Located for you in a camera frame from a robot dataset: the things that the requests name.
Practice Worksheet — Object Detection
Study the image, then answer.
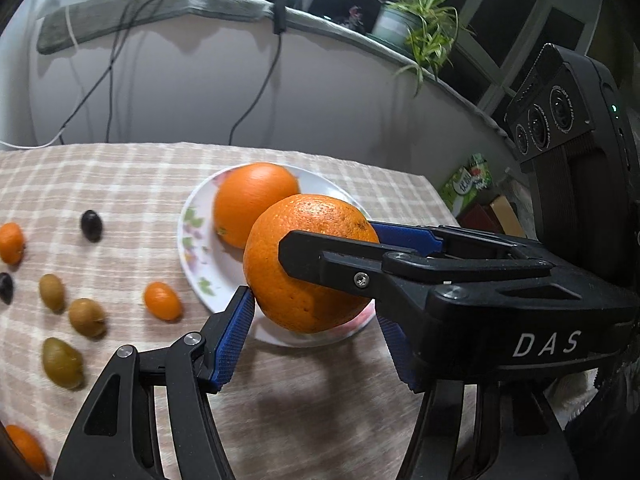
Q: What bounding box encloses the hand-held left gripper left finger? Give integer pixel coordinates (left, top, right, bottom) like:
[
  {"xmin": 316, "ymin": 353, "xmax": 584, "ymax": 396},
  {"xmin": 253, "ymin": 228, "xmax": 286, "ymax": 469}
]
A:
[{"xmin": 52, "ymin": 285, "xmax": 257, "ymax": 480}]

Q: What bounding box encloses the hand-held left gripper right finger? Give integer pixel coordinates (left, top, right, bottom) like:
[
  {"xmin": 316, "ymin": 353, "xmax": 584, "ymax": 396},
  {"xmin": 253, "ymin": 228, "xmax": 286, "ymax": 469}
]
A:
[{"xmin": 375, "ymin": 312, "xmax": 568, "ymax": 480}]

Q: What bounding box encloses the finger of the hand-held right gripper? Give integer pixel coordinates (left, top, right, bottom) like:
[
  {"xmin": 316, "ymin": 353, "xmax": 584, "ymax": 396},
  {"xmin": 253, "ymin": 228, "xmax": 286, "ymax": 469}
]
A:
[
  {"xmin": 278, "ymin": 230, "xmax": 547, "ymax": 312},
  {"xmin": 369, "ymin": 220, "xmax": 544, "ymax": 261}
]

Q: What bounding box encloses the rough-skinned large orange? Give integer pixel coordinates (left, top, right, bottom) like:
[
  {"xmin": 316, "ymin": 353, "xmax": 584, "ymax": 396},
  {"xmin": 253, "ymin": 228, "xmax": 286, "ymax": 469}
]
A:
[{"xmin": 242, "ymin": 194, "xmax": 381, "ymax": 335}]

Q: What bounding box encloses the white floral plate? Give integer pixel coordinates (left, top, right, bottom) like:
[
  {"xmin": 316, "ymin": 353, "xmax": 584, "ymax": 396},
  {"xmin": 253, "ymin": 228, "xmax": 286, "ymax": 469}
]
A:
[{"xmin": 177, "ymin": 164, "xmax": 376, "ymax": 348}]

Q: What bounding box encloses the green olive fruit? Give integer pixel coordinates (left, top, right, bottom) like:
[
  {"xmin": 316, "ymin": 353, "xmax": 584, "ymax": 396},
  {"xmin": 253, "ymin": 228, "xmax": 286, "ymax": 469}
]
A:
[
  {"xmin": 39, "ymin": 273, "xmax": 66, "ymax": 313},
  {"xmin": 67, "ymin": 297, "xmax": 107, "ymax": 338},
  {"xmin": 41, "ymin": 336, "xmax": 86, "ymax": 391}
]

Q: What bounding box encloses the kumquat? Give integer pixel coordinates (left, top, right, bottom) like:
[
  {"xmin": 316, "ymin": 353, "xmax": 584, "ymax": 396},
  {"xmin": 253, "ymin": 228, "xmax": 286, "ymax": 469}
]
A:
[
  {"xmin": 0, "ymin": 221, "xmax": 25, "ymax": 266},
  {"xmin": 144, "ymin": 281, "xmax": 182, "ymax": 322},
  {"xmin": 4, "ymin": 424, "xmax": 50, "ymax": 476}
]

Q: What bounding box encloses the brown book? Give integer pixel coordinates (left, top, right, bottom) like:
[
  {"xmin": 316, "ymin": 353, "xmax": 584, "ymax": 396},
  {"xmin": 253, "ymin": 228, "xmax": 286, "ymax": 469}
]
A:
[{"xmin": 490, "ymin": 195, "xmax": 526, "ymax": 238}]

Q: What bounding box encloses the dark red book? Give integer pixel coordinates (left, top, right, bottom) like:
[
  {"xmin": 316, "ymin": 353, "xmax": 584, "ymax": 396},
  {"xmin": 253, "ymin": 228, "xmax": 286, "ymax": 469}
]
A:
[{"xmin": 457, "ymin": 202, "xmax": 496, "ymax": 233}]

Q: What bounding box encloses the green printed box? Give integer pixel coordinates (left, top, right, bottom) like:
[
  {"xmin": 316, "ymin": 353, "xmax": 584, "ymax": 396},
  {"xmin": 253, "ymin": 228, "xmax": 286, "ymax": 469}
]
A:
[{"xmin": 440, "ymin": 152, "xmax": 496, "ymax": 213}]

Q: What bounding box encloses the smooth large orange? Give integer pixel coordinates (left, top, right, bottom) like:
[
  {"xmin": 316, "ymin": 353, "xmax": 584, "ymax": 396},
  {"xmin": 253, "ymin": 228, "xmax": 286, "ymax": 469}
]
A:
[{"xmin": 213, "ymin": 162, "xmax": 302, "ymax": 250}]

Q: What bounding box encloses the beige checked tablecloth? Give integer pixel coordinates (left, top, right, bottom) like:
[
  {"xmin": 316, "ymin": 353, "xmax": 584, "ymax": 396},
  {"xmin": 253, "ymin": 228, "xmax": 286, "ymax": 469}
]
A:
[{"xmin": 0, "ymin": 141, "xmax": 481, "ymax": 480}]

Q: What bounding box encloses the potted spider plant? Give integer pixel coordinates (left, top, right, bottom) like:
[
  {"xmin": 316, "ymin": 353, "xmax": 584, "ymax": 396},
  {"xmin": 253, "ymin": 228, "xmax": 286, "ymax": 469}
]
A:
[{"xmin": 348, "ymin": 0, "xmax": 476, "ymax": 98}]

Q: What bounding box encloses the grey stone windowsill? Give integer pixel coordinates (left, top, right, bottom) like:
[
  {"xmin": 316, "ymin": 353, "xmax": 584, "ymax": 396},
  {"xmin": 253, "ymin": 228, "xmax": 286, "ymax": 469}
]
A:
[{"xmin": 36, "ymin": 0, "xmax": 511, "ymax": 138}]

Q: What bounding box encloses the black cable with clip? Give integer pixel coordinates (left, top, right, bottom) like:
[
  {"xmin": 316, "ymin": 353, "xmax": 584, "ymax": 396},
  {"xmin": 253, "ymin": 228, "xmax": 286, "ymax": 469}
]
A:
[{"xmin": 229, "ymin": 30, "xmax": 283, "ymax": 147}]

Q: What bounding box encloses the white cable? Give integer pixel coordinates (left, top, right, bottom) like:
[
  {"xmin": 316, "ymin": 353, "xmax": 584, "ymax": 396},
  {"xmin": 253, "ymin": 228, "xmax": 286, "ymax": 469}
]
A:
[{"xmin": 0, "ymin": 0, "xmax": 108, "ymax": 151}]

